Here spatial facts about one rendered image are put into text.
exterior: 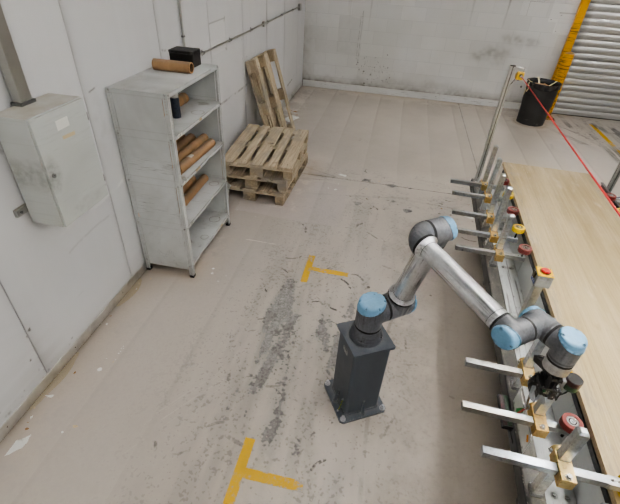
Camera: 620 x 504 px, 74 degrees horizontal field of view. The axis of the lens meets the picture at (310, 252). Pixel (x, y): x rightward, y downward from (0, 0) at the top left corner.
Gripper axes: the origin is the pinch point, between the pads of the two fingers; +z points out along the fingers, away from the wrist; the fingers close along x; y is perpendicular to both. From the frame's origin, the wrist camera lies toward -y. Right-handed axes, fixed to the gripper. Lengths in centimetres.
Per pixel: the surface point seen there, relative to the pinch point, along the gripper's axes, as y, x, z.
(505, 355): -49, 6, 31
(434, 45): -775, -35, 2
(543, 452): -3.1, 18.5, 38.8
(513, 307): -99, 20, 39
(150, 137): -132, -237, -24
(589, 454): 4.9, 27.8, 21.0
